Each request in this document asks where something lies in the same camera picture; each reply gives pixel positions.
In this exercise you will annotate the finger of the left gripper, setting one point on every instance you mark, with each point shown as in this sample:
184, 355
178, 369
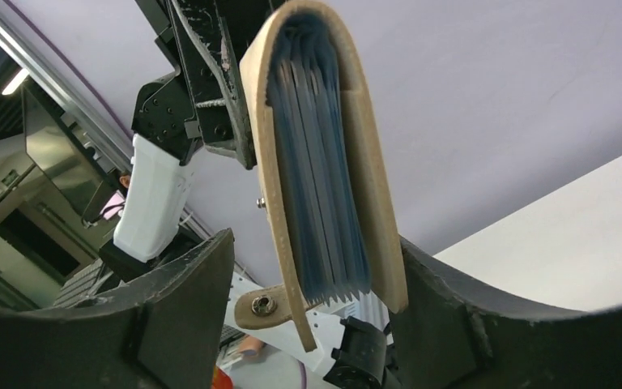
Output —
210, 64

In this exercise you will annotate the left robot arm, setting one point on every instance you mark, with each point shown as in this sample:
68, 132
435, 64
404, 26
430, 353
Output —
166, 136

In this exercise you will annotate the tan leather card holder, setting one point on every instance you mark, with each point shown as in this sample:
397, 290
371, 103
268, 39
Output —
320, 168

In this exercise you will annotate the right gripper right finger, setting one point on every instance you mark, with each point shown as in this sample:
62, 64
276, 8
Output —
459, 332

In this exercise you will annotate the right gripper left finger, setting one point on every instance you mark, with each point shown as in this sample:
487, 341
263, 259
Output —
161, 330

